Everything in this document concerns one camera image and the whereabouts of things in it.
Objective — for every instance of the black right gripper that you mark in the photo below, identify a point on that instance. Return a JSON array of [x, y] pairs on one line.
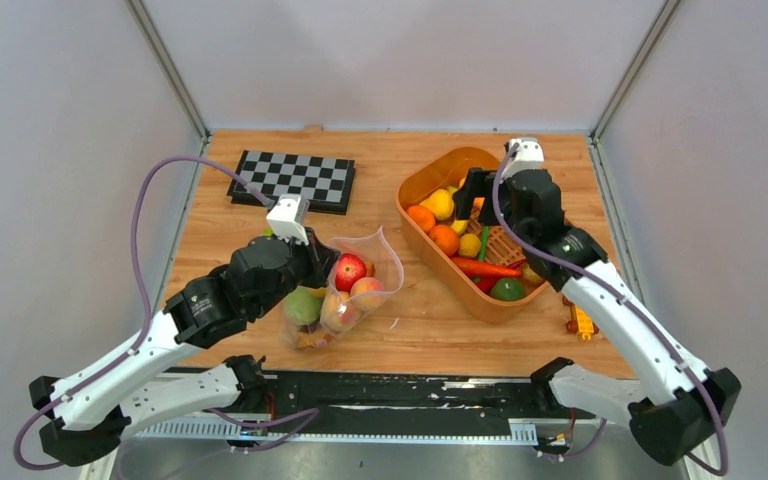
[[479, 186]]

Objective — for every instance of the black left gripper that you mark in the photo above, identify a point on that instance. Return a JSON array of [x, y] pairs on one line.
[[320, 257]]

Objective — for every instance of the green toy cabbage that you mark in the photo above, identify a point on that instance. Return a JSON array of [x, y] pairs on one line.
[[301, 307]]

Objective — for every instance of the orange toy sausage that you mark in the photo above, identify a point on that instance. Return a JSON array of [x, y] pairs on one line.
[[317, 339]]

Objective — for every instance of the red toy apple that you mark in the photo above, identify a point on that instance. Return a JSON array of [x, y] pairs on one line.
[[349, 269]]

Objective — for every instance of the clear zip top bag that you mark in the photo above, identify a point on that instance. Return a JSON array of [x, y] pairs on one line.
[[367, 273]]

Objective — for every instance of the orange plastic basket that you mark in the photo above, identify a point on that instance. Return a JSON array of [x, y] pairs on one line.
[[446, 170]]

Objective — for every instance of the pink toy peach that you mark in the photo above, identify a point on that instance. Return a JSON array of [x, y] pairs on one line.
[[368, 294]]

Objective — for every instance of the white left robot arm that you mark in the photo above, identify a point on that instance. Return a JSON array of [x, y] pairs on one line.
[[91, 412]]

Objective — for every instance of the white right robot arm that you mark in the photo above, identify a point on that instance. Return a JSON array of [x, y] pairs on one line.
[[679, 406]]

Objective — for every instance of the green toy bean pod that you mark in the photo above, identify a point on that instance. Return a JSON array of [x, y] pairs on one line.
[[484, 238]]

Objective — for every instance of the brown toy potato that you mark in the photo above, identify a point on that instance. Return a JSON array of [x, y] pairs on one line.
[[530, 277]]

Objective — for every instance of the small yellow toy fruit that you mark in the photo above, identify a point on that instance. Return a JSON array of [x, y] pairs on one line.
[[469, 246]]

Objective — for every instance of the red toy chili pepper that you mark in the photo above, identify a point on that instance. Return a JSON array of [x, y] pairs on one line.
[[475, 268]]

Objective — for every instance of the green toy lime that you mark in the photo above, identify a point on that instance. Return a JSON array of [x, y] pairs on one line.
[[508, 289]]

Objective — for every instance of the orange toy fruit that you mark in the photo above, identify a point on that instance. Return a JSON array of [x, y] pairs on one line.
[[422, 217], [445, 238]]

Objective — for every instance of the black white checkerboard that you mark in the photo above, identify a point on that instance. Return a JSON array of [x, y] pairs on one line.
[[326, 182]]

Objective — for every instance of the yellow brick toy car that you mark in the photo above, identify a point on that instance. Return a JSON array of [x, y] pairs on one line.
[[580, 324]]

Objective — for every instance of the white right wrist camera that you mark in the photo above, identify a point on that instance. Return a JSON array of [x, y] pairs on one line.
[[522, 153]]

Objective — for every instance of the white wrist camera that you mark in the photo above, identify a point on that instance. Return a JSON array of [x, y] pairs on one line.
[[522, 153], [286, 219]]

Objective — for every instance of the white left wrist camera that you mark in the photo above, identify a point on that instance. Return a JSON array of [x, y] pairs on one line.
[[286, 219]]

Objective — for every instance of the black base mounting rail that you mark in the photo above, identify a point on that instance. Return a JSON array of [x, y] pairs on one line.
[[392, 405]]

